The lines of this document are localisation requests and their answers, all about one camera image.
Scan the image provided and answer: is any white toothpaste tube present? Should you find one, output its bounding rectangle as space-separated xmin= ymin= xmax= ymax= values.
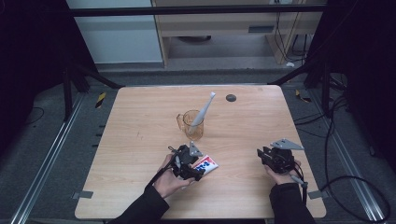
xmin=178 ymin=155 xmax=219 ymax=189

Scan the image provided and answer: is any left hand-held gripper cable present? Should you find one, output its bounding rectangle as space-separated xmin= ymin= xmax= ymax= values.
xmin=145 ymin=145 xmax=181 ymax=189

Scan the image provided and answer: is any aluminium floor rail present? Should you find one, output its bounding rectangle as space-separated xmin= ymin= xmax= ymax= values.
xmin=307 ymin=90 xmax=389 ymax=223
xmin=8 ymin=92 xmax=87 ymax=224

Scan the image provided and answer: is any black metal stand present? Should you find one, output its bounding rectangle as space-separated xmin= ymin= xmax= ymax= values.
xmin=267 ymin=57 xmax=348 ymax=115
xmin=61 ymin=59 xmax=125 ymax=123

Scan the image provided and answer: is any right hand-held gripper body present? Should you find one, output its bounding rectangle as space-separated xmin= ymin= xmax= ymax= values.
xmin=262 ymin=137 xmax=305 ymax=175

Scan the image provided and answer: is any light wooden desk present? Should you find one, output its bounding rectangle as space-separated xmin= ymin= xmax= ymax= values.
xmin=150 ymin=0 xmax=327 ymax=67

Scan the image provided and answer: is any thick black floor cable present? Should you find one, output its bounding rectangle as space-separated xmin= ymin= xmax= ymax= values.
xmin=319 ymin=92 xmax=392 ymax=224

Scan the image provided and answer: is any white cabinet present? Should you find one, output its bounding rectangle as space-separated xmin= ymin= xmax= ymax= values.
xmin=65 ymin=0 xmax=164 ymax=65

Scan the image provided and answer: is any black horizontal frame bar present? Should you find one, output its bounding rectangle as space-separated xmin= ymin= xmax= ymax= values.
xmin=68 ymin=4 xmax=327 ymax=18

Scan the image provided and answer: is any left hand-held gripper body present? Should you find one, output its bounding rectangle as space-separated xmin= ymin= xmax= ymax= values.
xmin=170 ymin=141 xmax=205 ymax=181

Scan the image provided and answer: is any right hand-held gripper cable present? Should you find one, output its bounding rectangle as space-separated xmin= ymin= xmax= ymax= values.
xmin=289 ymin=161 xmax=310 ymax=206

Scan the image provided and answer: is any yellow black striped tape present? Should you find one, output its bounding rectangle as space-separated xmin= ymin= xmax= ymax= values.
xmin=94 ymin=91 xmax=107 ymax=109
xmin=294 ymin=89 xmax=312 ymax=104

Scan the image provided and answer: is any clear amber glass cup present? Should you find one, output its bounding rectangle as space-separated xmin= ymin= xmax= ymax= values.
xmin=176 ymin=109 xmax=205 ymax=142

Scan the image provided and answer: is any person's left hand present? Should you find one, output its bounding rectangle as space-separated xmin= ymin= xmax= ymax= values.
xmin=153 ymin=154 xmax=196 ymax=200

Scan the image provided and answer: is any hand-held gripper cable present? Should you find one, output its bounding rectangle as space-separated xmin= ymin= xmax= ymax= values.
xmin=289 ymin=161 xmax=310 ymax=206
xmin=145 ymin=145 xmax=181 ymax=189

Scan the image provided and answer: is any white electric toothbrush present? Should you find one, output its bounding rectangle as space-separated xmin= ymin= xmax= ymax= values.
xmin=188 ymin=91 xmax=217 ymax=135

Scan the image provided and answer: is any person's right hand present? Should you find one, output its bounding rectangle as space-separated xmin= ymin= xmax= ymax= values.
xmin=263 ymin=159 xmax=303 ymax=186

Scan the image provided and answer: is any grey table bracket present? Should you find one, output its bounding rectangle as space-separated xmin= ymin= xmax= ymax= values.
xmin=307 ymin=189 xmax=330 ymax=201
xmin=72 ymin=189 xmax=94 ymax=201

